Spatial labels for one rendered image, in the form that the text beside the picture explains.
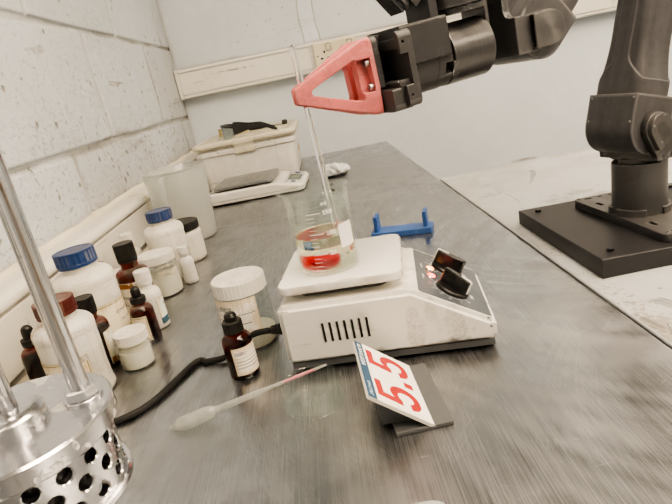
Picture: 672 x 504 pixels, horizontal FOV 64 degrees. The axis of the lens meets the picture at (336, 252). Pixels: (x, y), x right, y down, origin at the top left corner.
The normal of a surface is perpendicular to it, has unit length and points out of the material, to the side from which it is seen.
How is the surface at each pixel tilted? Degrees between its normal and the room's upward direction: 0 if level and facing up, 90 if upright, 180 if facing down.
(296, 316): 90
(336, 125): 90
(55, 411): 0
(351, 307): 90
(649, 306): 0
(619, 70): 74
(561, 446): 0
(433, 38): 89
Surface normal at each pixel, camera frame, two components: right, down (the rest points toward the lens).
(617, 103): -0.92, 0.02
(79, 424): -0.19, -0.93
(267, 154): 0.04, 0.36
